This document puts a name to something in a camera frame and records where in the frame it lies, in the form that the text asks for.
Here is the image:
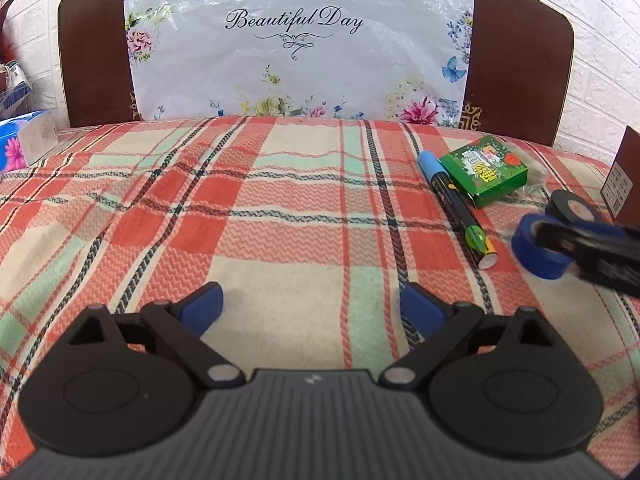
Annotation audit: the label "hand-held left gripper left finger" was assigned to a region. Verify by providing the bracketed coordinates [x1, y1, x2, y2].
[69, 282, 246, 389]

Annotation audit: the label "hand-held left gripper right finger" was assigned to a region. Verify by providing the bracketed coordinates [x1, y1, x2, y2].
[379, 282, 557, 389]

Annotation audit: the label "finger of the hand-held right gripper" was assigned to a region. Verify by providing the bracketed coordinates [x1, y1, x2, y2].
[534, 220, 640, 296]

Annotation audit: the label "black tape roll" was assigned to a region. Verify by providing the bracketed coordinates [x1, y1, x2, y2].
[545, 190, 608, 228]

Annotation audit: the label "blue tape roll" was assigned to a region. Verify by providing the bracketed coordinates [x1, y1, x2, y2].
[511, 214, 583, 281]

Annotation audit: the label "brown cardboard box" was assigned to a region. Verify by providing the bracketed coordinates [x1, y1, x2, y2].
[601, 126, 640, 222]

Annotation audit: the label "blue-capped black marker pen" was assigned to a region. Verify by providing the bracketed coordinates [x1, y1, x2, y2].
[417, 151, 499, 270]

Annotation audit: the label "small green printed box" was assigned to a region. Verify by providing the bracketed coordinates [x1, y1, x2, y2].
[439, 136, 529, 209]

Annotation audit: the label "clear plastic wrapper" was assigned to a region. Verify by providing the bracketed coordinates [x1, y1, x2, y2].
[520, 157, 548, 198]

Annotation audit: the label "plaid blanket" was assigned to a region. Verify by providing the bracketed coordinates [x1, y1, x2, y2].
[0, 115, 640, 461]

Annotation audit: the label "blue floral tissue pack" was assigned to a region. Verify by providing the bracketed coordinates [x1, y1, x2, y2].
[0, 109, 60, 173]

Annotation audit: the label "floral printed plastic bag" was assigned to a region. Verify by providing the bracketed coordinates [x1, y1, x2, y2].
[123, 0, 477, 127]

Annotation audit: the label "brown wooden headboard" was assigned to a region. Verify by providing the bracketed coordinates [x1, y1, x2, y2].
[57, 0, 575, 146]

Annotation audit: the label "white and blue packets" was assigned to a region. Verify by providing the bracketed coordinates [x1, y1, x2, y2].
[0, 60, 32, 111]

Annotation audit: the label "red feather decoration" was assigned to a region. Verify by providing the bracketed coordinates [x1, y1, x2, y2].
[0, 0, 21, 63]

